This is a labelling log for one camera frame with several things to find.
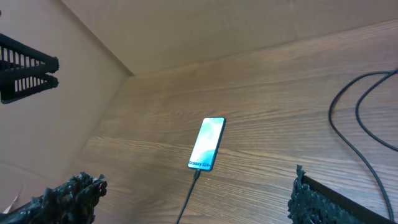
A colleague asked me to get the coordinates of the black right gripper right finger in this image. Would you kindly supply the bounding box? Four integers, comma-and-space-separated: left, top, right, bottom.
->
287, 165, 389, 224

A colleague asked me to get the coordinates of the black charger cable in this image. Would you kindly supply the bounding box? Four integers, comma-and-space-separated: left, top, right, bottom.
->
175, 67, 398, 224

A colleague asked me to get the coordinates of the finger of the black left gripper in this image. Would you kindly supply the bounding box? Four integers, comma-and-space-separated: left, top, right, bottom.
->
1, 74, 59, 104
1, 34, 59, 78

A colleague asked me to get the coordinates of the blue Samsung Galaxy smartphone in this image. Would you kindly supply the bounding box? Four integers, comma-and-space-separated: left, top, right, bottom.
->
187, 117, 226, 172

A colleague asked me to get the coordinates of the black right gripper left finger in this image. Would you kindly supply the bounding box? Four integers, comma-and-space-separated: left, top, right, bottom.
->
1, 172, 108, 224

